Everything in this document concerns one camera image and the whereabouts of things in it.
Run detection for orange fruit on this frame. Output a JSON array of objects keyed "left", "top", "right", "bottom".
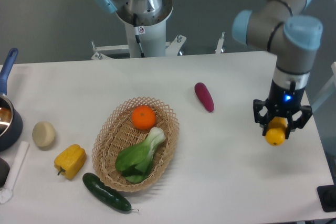
[{"left": 131, "top": 105, "right": 156, "bottom": 130}]

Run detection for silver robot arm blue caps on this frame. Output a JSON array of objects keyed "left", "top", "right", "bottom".
[{"left": 94, "top": 0, "right": 323, "bottom": 138}]

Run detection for yellow bell pepper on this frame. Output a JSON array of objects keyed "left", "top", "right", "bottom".
[{"left": 54, "top": 144, "right": 87, "bottom": 180}]

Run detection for yellow mango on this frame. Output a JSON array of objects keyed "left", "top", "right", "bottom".
[{"left": 265, "top": 117, "right": 287, "bottom": 146}]

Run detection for purple sweet potato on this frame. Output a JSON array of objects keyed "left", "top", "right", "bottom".
[{"left": 194, "top": 82, "right": 215, "bottom": 113}]

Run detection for woven wicker basket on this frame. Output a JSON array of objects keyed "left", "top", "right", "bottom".
[{"left": 92, "top": 97, "right": 180, "bottom": 193}]

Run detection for green bok choy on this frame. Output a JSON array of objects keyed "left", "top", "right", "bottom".
[{"left": 115, "top": 127, "right": 166, "bottom": 184}]

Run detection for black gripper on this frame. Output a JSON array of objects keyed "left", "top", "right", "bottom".
[{"left": 253, "top": 81, "right": 313, "bottom": 140}]

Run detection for blue saucepan with handle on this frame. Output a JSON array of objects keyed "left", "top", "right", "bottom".
[{"left": 1, "top": 48, "right": 23, "bottom": 152}]

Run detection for black device at table corner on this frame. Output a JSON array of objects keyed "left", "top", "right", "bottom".
[{"left": 317, "top": 185, "right": 335, "bottom": 212}]

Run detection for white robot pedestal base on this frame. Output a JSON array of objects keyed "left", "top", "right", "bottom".
[{"left": 90, "top": 16, "right": 226, "bottom": 61}]

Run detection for white frame at right edge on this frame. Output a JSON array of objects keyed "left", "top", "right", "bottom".
[{"left": 310, "top": 62, "right": 335, "bottom": 113}]

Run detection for dark green cucumber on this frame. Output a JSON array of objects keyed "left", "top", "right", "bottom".
[{"left": 82, "top": 173, "right": 139, "bottom": 214}]

